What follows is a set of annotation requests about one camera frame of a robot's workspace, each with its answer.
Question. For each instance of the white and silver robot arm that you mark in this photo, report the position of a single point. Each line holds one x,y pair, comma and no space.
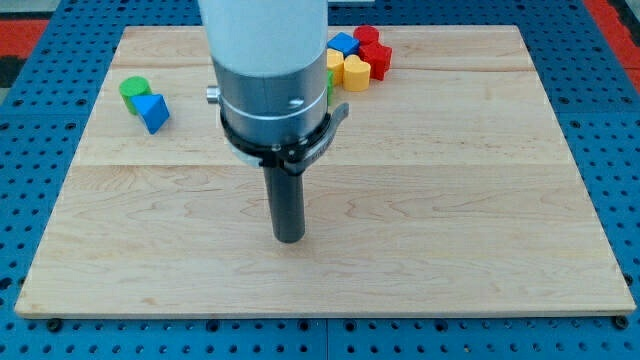
269,58

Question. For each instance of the yellow block behind arm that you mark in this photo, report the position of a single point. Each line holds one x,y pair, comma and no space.
335,63

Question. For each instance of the green star block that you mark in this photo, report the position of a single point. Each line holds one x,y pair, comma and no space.
329,86

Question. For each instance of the red star block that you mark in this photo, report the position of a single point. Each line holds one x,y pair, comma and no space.
378,56

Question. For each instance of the blue triangle block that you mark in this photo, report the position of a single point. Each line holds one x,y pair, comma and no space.
152,110

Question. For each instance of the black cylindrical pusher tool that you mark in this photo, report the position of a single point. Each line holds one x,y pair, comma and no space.
286,202

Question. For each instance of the yellow heart block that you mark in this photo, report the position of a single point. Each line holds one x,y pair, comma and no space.
356,76

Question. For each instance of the wooden board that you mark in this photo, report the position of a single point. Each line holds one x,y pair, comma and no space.
448,191

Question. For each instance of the blue cube block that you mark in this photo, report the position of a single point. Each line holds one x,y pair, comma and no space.
344,43

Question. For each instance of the red cylinder block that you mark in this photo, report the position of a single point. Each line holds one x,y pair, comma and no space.
366,34

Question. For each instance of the green cylinder block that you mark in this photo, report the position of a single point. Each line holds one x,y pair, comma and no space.
131,87

